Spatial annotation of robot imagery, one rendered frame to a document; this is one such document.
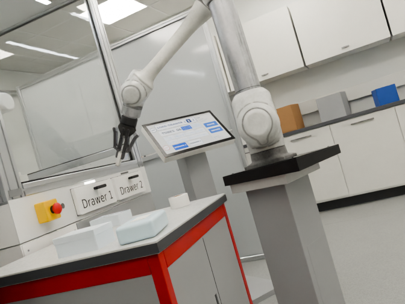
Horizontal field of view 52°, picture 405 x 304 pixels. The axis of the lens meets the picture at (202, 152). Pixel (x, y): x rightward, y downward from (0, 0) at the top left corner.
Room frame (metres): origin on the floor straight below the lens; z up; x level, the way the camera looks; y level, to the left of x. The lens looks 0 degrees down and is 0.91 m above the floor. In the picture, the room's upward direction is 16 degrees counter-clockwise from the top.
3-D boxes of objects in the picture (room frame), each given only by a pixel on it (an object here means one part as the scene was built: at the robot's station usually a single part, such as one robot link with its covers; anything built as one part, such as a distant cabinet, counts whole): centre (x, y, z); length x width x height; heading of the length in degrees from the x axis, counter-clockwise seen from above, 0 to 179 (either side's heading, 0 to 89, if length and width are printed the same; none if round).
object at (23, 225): (1.97, 0.94, 0.87); 1.02 x 0.95 x 0.14; 162
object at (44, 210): (1.46, 0.58, 0.88); 0.07 x 0.05 x 0.07; 162
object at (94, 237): (1.08, 0.36, 0.79); 0.13 x 0.09 x 0.05; 72
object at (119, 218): (1.49, 0.38, 0.78); 0.12 x 0.08 x 0.04; 70
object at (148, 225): (1.04, 0.19, 0.78); 0.15 x 0.10 x 0.04; 172
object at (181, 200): (1.47, 0.13, 0.78); 0.07 x 0.07 x 0.04
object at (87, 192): (1.78, 0.49, 0.87); 0.29 x 0.02 x 0.11; 162
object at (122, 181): (2.08, 0.40, 0.87); 0.29 x 0.02 x 0.11; 162
